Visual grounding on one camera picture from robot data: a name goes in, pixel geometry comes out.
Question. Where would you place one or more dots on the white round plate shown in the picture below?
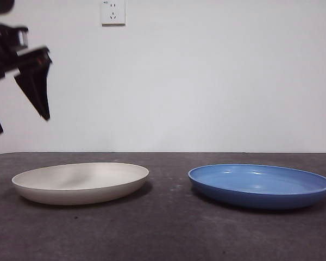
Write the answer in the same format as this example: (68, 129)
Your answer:
(78, 190)

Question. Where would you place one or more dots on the blue round plate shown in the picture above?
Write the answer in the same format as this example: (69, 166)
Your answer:
(258, 194)

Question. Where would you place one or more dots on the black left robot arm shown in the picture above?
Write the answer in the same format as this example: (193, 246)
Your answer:
(0, 6)

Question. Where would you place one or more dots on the pale grey left wrist camera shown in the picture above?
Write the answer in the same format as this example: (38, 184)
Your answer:
(23, 38)

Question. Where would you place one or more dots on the white wall socket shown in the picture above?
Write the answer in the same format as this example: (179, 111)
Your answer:
(113, 13)

